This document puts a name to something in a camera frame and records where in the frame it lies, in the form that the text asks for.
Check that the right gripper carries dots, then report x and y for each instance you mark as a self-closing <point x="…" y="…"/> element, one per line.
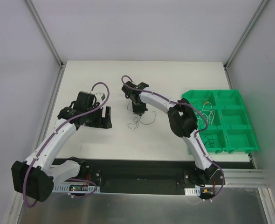
<point x="138" y="105"/>

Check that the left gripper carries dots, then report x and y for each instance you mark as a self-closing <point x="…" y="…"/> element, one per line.
<point x="102" y="119"/>

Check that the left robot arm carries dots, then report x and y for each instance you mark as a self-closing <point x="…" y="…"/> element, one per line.
<point x="35" y="177"/>

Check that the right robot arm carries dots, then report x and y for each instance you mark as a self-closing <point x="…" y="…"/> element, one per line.
<point x="183" y="123"/>

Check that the green compartment tray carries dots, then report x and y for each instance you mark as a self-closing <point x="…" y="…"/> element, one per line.
<point x="229" y="127"/>

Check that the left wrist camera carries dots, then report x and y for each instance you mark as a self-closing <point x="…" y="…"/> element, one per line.
<point x="99" y="96"/>

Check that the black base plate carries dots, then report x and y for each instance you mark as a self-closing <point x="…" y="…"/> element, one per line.
<point x="150" y="177"/>

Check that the white slotted cable duct left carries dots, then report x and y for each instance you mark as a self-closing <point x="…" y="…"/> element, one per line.
<point x="75" y="188"/>

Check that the white slotted cable duct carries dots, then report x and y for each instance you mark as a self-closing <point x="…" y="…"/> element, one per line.
<point x="75" y="188"/>
<point x="192" y="191"/>

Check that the aluminium frame post left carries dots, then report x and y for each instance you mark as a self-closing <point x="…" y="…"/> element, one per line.
<point x="39" y="23"/>

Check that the aluminium frame post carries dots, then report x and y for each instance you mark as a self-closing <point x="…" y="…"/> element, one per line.
<point x="39" y="23"/>
<point x="247" y="31"/>

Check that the white slotted cable duct right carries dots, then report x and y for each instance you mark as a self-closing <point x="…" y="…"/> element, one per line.
<point x="192" y="191"/>

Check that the aluminium front rail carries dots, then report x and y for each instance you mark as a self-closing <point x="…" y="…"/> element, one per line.
<point x="246" y="178"/>

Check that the aluminium frame post right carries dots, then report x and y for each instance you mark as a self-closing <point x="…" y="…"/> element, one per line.
<point x="247" y="31"/>

